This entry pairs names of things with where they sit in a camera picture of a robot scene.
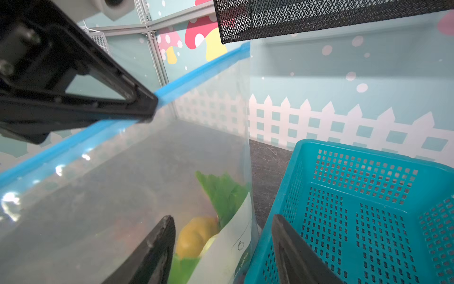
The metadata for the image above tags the yellow toy potato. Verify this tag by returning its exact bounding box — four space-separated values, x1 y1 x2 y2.
176 217 219 259

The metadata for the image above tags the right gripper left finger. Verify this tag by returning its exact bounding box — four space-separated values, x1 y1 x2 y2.
104 215 176 284

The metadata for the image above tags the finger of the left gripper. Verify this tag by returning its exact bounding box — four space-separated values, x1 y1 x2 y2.
1 1 158 144

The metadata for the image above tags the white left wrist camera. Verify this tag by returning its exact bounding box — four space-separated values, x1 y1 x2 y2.
52 0 135 22

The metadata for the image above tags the black wire mesh basket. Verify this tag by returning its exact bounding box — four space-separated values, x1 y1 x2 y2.
214 0 454 44

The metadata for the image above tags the white wire mesh basket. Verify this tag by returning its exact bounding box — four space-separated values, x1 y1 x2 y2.
81 27 111 55

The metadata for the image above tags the white toy daikon radish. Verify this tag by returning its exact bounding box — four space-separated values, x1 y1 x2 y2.
168 171 251 284

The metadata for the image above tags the clear zip top bag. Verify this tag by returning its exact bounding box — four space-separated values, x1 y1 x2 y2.
1 43 258 284

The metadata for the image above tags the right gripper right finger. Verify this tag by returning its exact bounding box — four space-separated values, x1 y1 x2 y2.
271 214 342 284

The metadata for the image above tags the teal plastic basket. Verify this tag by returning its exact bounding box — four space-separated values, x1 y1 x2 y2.
242 138 454 284

